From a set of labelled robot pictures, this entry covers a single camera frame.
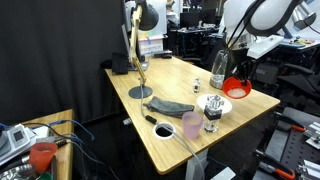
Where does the pink translucent plastic cup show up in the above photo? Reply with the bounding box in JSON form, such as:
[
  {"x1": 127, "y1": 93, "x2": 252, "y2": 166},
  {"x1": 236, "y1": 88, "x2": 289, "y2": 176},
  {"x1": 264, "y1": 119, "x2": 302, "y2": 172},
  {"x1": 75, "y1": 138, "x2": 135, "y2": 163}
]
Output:
[{"x1": 181, "y1": 111, "x2": 204, "y2": 140}]

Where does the white shallow bowl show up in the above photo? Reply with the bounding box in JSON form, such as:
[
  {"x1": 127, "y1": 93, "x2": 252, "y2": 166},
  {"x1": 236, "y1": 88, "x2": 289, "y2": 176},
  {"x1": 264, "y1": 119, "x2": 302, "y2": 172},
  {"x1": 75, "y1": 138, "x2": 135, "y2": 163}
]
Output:
[{"x1": 196, "y1": 93, "x2": 233, "y2": 116}]

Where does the black office chair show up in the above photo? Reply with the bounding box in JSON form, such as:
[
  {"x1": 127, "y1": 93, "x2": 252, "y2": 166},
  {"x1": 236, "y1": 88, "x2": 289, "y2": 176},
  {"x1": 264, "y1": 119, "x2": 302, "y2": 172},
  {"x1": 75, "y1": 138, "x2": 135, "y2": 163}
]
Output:
[{"x1": 276, "y1": 63, "x2": 320, "y2": 101}]

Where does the white table leg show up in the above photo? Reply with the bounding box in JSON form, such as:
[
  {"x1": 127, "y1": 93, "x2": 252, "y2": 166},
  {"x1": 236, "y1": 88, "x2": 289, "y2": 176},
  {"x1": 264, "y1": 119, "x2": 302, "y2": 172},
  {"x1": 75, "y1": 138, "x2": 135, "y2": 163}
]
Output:
[{"x1": 184, "y1": 148, "x2": 209, "y2": 180}]

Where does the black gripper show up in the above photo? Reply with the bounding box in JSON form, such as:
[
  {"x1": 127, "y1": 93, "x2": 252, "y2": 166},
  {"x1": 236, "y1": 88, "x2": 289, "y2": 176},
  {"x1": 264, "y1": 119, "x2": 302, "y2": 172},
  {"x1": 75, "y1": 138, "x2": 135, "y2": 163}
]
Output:
[{"x1": 233, "y1": 58, "x2": 257, "y2": 87}]

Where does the white cable grommet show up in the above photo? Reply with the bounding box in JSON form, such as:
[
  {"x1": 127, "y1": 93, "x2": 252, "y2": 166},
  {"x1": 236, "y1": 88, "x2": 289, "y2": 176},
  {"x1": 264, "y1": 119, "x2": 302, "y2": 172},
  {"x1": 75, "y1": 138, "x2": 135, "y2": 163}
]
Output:
[{"x1": 152, "y1": 121, "x2": 177, "y2": 140}]

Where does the grey folded cloth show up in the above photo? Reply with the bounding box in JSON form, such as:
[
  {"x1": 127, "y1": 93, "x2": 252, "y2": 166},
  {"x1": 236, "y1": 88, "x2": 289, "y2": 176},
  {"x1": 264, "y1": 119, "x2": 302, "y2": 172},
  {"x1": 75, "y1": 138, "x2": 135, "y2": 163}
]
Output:
[{"x1": 143, "y1": 96, "x2": 195, "y2": 119}]

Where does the orange handled black clamp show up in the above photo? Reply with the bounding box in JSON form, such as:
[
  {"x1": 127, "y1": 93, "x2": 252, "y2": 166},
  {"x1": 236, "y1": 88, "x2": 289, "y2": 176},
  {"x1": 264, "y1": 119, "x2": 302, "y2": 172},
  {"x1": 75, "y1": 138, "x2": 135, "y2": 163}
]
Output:
[
  {"x1": 254, "y1": 149, "x2": 297, "y2": 180},
  {"x1": 273, "y1": 111, "x2": 306, "y2": 133}
]

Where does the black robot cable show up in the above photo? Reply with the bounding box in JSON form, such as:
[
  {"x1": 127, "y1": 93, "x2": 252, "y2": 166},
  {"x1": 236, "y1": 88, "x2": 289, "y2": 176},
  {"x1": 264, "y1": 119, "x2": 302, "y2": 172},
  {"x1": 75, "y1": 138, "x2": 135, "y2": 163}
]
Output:
[{"x1": 226, "y1": 0, "x2": 264, "y2": 53}]

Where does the glass electric kettle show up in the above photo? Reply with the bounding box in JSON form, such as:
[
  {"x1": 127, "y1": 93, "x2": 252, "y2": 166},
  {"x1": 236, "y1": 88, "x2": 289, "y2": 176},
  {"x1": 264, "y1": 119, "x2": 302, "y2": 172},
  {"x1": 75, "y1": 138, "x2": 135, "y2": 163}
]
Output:
[{"x1": 209, "y1": 49, "x2": 234, "y2": 90}]

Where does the white labelled cardboard box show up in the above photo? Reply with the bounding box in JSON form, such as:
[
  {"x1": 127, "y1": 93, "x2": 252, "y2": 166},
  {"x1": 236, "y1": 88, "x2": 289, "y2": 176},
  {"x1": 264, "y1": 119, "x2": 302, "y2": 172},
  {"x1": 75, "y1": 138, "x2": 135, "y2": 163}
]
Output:
[{"x1": 138, "y1": 34, "x2": 164, "y2": 56}]

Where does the grey lamp power cable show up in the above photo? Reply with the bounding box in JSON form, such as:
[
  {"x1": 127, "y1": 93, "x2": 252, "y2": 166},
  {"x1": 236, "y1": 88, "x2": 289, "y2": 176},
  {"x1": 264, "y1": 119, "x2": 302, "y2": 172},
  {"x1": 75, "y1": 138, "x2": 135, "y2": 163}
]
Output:
[{"x1": 139, "y1": 84, "x2": 206, "y2": 180}]

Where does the clear acrylic pepper grinder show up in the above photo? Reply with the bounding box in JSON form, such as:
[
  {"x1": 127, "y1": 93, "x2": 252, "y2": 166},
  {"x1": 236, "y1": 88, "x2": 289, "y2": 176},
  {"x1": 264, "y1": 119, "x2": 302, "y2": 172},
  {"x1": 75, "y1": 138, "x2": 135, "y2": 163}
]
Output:
[{"x1": 203, "y1": 94, "x2": 224, "y2": 133}]

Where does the orange plastic cup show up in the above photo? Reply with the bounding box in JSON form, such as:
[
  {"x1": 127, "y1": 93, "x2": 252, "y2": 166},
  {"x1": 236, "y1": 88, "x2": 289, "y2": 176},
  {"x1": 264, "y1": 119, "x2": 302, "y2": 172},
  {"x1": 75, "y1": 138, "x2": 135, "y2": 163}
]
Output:
[{"x1": 28, "y1": 142, "x2": 59, "y2": 173}]

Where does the silver aluminium bracket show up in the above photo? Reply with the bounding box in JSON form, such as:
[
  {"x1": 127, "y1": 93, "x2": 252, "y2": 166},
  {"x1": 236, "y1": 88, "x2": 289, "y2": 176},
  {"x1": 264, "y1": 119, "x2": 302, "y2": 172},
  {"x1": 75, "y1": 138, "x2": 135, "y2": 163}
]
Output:
[
  {"x1": 296, "y1": 159, "x2": 320, "y2": 180},
  {"x1": 304, "y1": 121, "x2": 320, "y2": 150}
]

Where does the black background monitor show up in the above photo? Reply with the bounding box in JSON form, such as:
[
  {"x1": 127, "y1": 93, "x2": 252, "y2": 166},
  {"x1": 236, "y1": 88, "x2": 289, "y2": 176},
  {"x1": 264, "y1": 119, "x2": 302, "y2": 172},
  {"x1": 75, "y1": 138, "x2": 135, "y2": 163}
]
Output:
[{"x1": 179, "y1": 8, "x2": 218, "y2": 29}]

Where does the black remote control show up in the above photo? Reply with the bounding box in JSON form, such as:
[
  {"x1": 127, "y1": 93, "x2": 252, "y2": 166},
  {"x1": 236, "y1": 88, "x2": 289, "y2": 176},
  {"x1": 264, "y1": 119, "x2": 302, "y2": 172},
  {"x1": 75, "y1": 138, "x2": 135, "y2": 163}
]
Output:
[{"x1": 153, "y1": 50, "x2": 173, "y2": 60}]

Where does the blue cable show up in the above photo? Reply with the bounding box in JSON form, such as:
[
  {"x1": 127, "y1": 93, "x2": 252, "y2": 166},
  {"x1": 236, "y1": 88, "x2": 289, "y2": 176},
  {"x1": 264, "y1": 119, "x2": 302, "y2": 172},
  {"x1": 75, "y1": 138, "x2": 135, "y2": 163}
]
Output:
[{"x1": 49, "y1": 119, "x2": 96, "y2": 142}]

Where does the white electronic device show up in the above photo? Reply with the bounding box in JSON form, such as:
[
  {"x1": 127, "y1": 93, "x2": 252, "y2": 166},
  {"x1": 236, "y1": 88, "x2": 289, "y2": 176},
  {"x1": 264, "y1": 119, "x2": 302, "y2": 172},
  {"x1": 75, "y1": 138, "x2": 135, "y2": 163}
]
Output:
[{"x1": 0, "y1": 123, "x2": 37, "y2": 167}]

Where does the wooden side table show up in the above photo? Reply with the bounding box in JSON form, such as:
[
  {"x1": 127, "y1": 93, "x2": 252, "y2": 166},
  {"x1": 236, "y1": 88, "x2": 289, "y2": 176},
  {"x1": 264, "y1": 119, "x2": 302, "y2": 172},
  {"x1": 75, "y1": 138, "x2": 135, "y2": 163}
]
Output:
[{"x1": 19, "y1": 109, "x2": 75, "y2": 180}]

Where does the silver spotlight lamp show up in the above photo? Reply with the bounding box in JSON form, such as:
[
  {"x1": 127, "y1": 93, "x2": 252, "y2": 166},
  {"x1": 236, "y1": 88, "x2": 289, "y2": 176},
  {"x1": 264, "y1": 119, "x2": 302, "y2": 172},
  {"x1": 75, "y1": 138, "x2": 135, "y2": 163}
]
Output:
[{"x1": 293, "y1": 3, "x2": 318, "y2": 30}]

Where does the orange plastic bowl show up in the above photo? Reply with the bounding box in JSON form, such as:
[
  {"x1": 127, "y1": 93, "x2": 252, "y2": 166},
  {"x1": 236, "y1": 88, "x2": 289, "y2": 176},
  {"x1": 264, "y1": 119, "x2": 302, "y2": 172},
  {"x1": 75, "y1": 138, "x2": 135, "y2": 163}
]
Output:
[{"x1": 222, "y1": 76, "x2": 253, "y2": 100}]

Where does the black speaker box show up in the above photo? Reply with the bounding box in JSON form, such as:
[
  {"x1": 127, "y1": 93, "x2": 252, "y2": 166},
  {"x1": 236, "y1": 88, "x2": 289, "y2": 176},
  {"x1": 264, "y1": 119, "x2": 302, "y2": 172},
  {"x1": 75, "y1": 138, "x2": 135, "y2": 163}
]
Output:
[{"x1": 111, "y1": 52, "x2": 129, "y2": 75}]

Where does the small glass bottle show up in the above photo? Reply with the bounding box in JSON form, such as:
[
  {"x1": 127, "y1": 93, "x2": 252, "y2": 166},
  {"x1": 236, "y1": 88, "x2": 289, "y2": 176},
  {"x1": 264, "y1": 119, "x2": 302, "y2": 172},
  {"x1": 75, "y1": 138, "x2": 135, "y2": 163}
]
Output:
[{"x1": 193, "y1": 78, "x2": 201, "y2": 94}]

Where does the black perforated board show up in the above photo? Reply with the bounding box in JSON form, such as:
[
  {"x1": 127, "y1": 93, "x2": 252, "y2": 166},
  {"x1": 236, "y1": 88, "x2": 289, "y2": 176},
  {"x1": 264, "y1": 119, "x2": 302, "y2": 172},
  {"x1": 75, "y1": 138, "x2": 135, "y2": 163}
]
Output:
[{"x1": 263, "y1": 106, "x2": 320, "y2": 180}]

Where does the white paper sheet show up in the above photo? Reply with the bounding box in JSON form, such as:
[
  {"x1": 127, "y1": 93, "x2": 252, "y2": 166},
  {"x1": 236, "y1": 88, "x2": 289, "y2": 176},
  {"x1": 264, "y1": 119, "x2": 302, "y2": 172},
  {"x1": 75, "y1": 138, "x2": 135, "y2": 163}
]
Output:
[{"x1": 209, "y1": 166, "x2": 237, "y2": 180}]

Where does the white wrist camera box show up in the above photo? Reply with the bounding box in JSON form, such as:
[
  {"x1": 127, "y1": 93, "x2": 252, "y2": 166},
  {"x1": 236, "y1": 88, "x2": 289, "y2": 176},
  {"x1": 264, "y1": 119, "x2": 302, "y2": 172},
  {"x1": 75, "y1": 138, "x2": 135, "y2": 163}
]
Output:
[{"x1": 247, "y1": 34, "x2": 285, "y2": 60}]

